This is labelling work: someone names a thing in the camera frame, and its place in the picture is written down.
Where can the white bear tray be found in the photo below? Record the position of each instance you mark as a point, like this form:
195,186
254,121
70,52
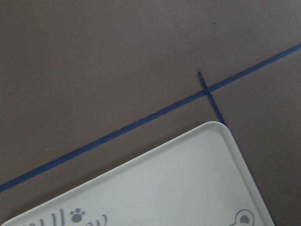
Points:
196,179

